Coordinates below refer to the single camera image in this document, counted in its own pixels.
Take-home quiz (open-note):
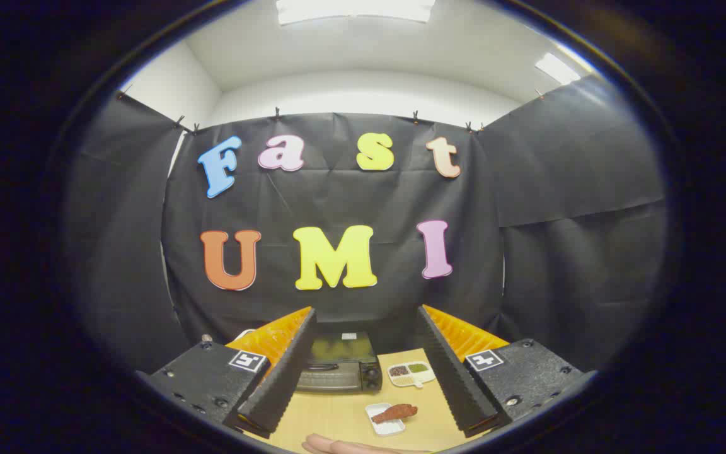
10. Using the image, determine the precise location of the reddish brown steak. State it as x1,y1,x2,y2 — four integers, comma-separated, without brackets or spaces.
371,404,418,424

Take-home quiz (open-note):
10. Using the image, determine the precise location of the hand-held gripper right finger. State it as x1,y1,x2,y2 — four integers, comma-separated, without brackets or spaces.
416,305,598,438

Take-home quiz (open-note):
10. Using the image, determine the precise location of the small white rectangular tray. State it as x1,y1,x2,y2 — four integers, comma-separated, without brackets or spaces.
365,402,406,437

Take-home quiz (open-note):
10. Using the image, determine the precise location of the white divided plate with beans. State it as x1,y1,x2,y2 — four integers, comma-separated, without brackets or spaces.
387,361,437,388

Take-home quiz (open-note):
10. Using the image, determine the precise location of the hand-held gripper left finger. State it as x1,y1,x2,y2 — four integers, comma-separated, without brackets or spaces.
136,306,318,439

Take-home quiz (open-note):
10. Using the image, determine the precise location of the black toaster oven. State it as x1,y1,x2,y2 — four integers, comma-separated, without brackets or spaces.
294,332,384,395

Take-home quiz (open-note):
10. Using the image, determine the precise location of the ceiling light panel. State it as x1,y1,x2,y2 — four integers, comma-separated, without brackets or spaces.
534,52,581,86
275,0,436,26

